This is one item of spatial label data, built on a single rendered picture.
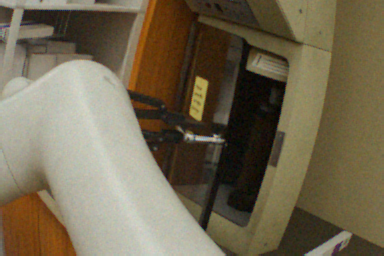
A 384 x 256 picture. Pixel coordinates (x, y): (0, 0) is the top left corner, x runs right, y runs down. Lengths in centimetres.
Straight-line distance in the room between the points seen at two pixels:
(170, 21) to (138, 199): 94
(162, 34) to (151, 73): 9
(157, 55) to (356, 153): 60
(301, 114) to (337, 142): 44
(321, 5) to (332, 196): 64
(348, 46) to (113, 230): 120
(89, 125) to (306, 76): 66
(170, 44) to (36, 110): 80
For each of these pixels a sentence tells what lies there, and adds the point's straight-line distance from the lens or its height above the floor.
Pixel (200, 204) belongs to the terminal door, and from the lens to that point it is 102.
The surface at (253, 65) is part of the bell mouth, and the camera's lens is 111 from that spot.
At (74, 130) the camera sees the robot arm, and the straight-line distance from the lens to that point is 42.
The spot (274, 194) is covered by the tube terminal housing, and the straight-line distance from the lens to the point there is 107.
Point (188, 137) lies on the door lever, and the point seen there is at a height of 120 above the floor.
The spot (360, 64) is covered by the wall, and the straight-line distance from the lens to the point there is 141.
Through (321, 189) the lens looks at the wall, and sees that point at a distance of 150.
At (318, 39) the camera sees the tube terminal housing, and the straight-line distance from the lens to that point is 104.
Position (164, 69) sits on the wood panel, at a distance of 127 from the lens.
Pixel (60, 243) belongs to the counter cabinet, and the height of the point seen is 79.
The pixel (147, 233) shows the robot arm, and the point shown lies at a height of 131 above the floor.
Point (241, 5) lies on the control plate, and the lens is 103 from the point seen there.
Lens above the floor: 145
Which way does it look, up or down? 12 degrees down
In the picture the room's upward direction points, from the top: 12 degrees clockwise
